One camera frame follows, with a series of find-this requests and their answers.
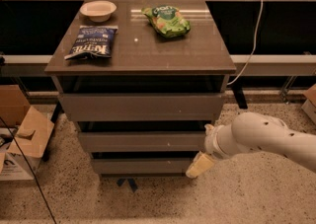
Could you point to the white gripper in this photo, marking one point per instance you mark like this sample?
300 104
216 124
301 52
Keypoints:
211 143

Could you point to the grey drawer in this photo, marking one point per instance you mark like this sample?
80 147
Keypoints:
141 141
141 107
141 166

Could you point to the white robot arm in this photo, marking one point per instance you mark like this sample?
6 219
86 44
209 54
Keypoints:
251 132

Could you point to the grey bottom drawer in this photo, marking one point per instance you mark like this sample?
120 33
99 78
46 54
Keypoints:
141 166

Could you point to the grey drawer cabinet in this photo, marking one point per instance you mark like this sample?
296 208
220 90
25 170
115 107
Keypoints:
143 62

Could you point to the grey top drawer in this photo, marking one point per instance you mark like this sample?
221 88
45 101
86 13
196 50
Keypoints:
141 107

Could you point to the open cardboard box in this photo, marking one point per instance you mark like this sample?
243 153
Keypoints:
25 132

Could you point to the cardboard box at right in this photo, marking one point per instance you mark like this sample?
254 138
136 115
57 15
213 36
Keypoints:
309 105

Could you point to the green snack bag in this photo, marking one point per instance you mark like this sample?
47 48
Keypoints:
167 20

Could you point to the blue Kettle chips bag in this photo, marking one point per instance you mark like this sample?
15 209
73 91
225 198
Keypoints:
93 42

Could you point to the white paper bowl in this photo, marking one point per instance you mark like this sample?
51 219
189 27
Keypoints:
98 11

